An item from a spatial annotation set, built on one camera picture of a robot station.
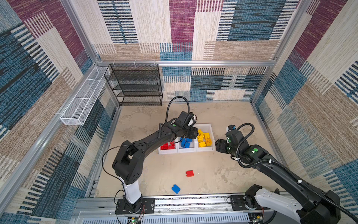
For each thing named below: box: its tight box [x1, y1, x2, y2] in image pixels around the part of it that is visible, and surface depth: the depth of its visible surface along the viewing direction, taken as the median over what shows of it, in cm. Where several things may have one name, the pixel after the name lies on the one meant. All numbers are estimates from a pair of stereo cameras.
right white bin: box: [193, 123, 216, 153], surface depth 96 cm
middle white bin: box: [176, 137, 198, 154], surface depth 91 cm
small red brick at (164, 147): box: [159, 142, 169, 151], surface depth 95 cm
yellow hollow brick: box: [197, 135, 204, 143], surface depth 97 cm
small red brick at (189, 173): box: [185, 169, 195, 178], surface depth 85 cm
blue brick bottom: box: [171, 184, 181, 195], surface depth 80 cm
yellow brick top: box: [206, 138, 213, 147], surface depth 95 cm
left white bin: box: [158, 137, 178, 155], surface depth 92 cm
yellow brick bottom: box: [198, 141, 207, 148], surface depth 95 cm
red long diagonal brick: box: [167, 140, 176, 150], surface depth 95 cm
